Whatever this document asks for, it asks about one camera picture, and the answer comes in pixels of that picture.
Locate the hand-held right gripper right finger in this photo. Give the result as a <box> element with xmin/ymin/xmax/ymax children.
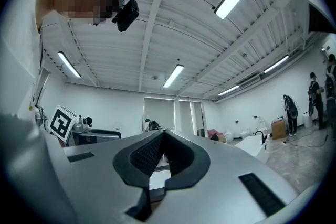
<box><xmin>150</xmin><ymin>129</ymin><xmax>300</xmax><ymax>224</ymax></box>

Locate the white counter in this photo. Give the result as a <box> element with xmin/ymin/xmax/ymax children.
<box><xmin>234</xmin><ymin>133</ymin><xmax>271</xmax><ymax>165</ymax></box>

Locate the brown cardboard box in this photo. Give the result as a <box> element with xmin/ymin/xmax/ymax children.
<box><xmin>271</xmin><ymin>120</ymin><xmax>287</xmax><ymax>141</ymax></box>

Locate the black faucet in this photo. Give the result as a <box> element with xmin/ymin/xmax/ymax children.
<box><xmin>254</xmin><ymin>130</ymin><xmax>266</xmax><ymax>145</ymax></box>

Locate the tall window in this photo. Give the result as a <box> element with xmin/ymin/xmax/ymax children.
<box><xmin>193</xmin><ymin>101</ymin><xmax>206</xmax><ymax>137</ymax></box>
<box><xmin>143</xmin><ymin>97</ymin><xmax>176</xmax><ymax>132</ymax></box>
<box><xmin>178</xmin><ymin>99</ymin><xmax>194</xmax><ymax>135</ymax></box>

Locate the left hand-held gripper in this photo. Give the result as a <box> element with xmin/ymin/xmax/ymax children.
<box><xmin>48</xmin><ymin>104</ymin><xmax>122</xmax><ymax>148</ymax></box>

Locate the floor cable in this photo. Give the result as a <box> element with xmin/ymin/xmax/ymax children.
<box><xmin>282</xmin><ymin>127</ymin><xmax>329</xmax><ymax>147</ymax></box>

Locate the black head-worn camera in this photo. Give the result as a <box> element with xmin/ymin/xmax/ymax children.
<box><xmin>111</xmin><ymin>0</ymin><xmax>140</xmax><ymax>33</ymax></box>

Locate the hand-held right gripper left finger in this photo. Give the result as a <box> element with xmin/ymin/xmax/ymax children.
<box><xmin>45</xmin><ymin>129</ymin><xmax>166</xmax><ymax>224</ymax></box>

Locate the white bin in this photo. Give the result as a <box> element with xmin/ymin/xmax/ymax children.
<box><xmin>302</xmin><ymin>113</ymin><xmax>313</xmax><ymax>129</ymax></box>

